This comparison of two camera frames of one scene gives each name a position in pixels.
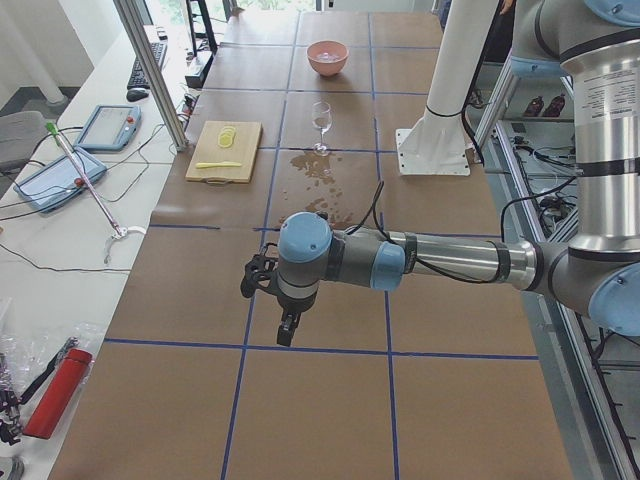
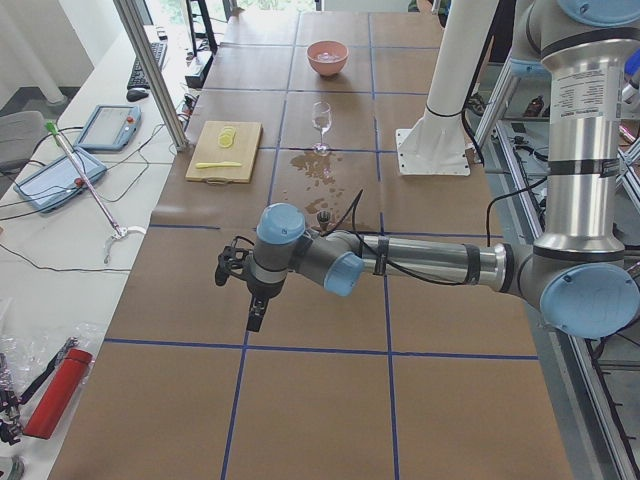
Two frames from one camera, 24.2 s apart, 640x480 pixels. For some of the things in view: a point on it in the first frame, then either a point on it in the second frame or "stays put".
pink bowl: [327, 56] stays put
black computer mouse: [136, 94] stays put
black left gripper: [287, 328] → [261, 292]
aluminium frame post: [140, 35] stays put
